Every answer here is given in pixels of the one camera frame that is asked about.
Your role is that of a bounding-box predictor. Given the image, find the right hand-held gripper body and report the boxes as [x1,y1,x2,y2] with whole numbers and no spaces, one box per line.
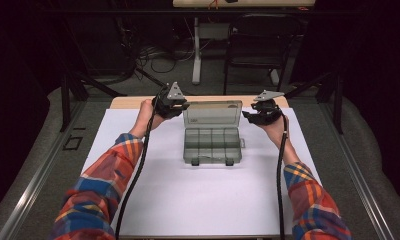
[250,89,285,126]

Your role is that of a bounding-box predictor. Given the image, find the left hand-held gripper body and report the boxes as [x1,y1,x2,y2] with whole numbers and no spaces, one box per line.
[152,81,189,120]

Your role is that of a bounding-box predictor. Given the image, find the transparent grey plastic organizer box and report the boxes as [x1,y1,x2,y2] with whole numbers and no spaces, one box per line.
[182,99,246,167]

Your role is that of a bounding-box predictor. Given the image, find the metal tweezers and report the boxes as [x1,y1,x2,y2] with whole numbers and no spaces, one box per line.
[197,153,222,161]

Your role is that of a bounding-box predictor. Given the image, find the person's right hand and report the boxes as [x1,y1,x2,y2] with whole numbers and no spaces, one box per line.
[259,114,289,145]

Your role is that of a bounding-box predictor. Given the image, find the person's left hand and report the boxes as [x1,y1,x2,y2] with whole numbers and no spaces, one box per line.
[138,98,166,132]

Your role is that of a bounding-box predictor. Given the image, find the white metal desk leg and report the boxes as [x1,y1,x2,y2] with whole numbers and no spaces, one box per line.
[191,16,203,85]

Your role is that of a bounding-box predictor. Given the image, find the black metal stand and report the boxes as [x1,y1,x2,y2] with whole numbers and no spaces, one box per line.
[284,68,344,134]
[59,66,119,133]

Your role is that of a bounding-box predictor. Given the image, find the black chair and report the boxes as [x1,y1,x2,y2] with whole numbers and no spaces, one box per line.
[222,13,306,96]

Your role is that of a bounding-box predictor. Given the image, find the bundle of floor cables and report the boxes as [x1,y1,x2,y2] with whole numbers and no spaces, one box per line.
[134,43,196,75]

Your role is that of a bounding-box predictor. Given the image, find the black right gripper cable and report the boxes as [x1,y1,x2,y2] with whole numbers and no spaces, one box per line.
[276,113,289,240]

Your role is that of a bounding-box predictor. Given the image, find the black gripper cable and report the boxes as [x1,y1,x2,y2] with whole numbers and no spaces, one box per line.
[114,87,169,240]
[276,113,289,240]

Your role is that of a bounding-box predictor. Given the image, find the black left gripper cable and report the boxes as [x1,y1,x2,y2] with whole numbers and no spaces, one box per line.
[114,87,169,240]

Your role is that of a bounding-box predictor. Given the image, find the aluminium floor rail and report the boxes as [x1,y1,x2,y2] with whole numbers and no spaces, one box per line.
[321,99,396,240]
[0,99,86,240]

